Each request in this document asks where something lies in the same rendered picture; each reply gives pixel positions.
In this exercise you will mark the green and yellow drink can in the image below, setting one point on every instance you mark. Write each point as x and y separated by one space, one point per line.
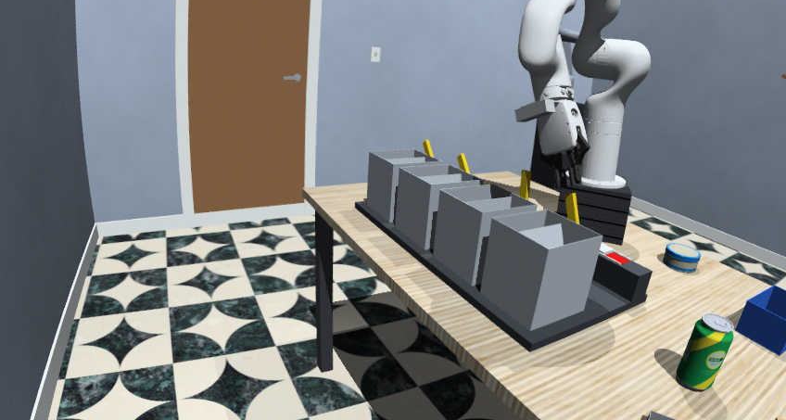
706 350

